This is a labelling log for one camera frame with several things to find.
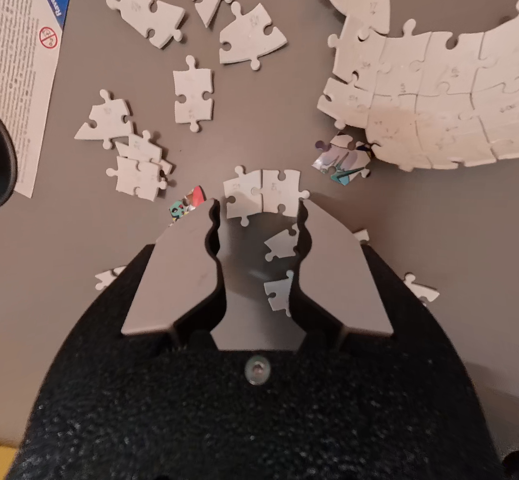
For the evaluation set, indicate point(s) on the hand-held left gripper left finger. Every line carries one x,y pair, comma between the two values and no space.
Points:
174,281

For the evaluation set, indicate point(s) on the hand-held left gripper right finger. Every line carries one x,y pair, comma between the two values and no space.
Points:
344,281

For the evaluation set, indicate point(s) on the joined pair of puzzle pieces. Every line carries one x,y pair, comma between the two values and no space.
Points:
263,192

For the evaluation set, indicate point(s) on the assembled curved puzzle section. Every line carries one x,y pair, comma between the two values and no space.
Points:
425,123

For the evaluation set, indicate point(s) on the white puzzle pieces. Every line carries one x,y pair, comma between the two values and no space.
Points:
194,94

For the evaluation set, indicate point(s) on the red and teal puzzle piece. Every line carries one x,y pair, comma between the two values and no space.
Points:
194,198

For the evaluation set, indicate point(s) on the blue and white puzzle piece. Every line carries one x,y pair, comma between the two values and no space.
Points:
344,163

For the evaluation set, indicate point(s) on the black round display stand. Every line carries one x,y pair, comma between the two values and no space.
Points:
6,163

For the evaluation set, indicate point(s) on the printed instruction leaflet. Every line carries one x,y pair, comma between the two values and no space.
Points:
28,82

